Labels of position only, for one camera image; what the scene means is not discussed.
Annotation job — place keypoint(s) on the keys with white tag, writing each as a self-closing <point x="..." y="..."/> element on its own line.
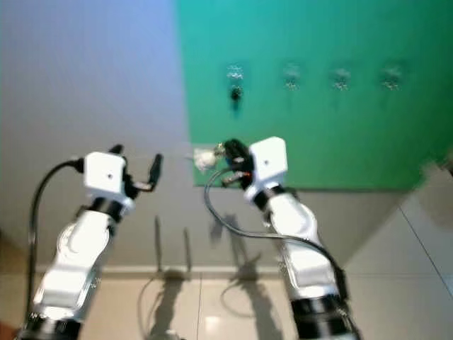
<point x="205" y="159"/>

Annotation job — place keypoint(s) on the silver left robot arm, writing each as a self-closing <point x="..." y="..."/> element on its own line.
<point x="74" y="262"/>

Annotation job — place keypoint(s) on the black key fob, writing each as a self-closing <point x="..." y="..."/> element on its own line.
<point x="236" y="93"/>

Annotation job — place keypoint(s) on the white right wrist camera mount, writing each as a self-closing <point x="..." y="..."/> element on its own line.
<point x="267" y="159"/>

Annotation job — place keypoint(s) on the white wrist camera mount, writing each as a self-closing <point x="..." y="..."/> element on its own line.
<point x="267" y="159"/>
<point x="105" y="173"/>

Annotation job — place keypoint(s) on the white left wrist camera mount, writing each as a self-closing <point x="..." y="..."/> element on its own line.
<point x="105" y="173"/>

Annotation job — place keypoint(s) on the green wall board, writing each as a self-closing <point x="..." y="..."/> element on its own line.
<point x="340" y="142"/>

